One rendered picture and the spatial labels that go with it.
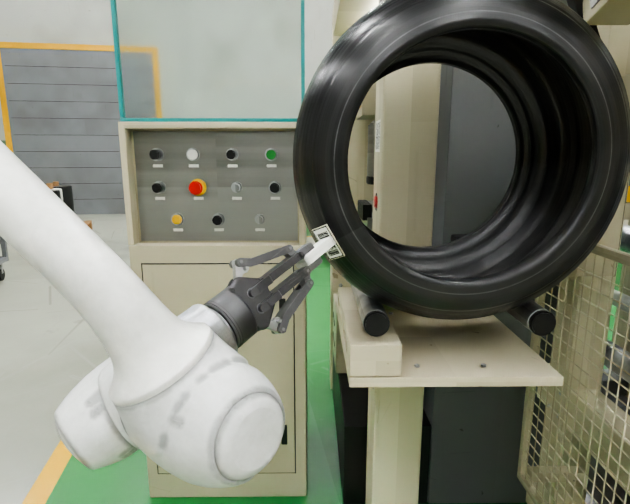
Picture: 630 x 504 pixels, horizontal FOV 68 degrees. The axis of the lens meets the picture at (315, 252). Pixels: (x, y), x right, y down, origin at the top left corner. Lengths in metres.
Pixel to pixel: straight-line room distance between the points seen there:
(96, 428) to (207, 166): 1.07
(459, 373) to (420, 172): 0.49
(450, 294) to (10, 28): 10.22
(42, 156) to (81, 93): 1.39
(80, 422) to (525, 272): 0.66
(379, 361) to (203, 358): 0.46
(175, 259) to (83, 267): 1.11
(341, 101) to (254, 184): 0.79
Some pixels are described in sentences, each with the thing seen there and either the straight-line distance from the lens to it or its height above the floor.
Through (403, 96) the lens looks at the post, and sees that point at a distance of 1.13.
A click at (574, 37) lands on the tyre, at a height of 1.35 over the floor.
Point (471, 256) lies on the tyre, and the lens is 1.08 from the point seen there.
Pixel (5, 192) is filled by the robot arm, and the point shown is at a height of 1.15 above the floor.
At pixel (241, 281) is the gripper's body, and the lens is 0.65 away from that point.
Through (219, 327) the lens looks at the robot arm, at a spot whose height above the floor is 0.97.
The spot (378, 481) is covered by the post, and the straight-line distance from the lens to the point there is 1.42.
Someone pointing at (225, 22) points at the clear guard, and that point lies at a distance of 1.52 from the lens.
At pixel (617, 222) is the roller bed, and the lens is 1.26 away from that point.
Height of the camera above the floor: 1.18
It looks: 12 degrees down
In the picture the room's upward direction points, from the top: straight up
